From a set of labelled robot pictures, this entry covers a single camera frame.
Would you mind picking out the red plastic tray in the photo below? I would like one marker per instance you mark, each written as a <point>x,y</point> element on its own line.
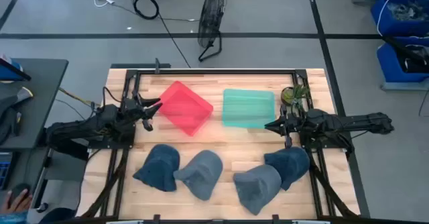
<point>184,108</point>

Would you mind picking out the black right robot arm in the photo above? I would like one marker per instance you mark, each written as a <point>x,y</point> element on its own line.
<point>352,121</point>

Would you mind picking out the grey desk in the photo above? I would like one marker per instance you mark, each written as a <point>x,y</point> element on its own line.
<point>43,93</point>

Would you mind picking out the dark keyboard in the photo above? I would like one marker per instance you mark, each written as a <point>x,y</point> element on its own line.
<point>4,170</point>

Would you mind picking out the grey cap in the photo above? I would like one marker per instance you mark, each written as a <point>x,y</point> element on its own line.
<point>201,175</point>
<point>256,188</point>

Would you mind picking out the person's forearm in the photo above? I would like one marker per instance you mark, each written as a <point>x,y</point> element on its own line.
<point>11,218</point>

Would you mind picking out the green plastic tray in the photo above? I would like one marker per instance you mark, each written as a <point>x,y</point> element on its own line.
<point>248,108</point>

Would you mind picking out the person's hand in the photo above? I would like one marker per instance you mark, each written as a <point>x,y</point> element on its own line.
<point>18,204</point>

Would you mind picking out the black floor fan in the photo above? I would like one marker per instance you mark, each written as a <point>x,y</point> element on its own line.
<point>210,16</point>

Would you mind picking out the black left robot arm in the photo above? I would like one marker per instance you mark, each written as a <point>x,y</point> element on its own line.
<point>83,130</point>

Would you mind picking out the black bag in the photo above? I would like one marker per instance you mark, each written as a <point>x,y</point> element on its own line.
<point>8,116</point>

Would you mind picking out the grey desk leg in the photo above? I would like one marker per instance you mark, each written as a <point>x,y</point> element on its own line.
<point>42,180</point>

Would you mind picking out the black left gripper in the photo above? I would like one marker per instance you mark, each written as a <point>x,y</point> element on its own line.
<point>132,110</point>

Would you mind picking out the blue storage bin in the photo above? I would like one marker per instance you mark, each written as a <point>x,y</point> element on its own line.
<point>388,66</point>
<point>385,19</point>

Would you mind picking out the small potted plant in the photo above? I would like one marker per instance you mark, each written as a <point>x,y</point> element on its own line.
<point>293,95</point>

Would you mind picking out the black aluminium table frame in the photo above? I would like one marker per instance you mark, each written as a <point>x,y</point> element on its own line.
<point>214,71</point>

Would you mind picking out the black computer mouse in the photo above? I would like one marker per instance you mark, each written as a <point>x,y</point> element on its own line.
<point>18,187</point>

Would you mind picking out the blue box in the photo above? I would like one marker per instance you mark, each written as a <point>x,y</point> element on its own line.
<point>8,71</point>

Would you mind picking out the dark blue cap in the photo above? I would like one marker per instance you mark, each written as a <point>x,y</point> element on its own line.
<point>291,165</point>
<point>157,167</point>

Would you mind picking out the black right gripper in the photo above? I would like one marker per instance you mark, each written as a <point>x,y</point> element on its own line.
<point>296,123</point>

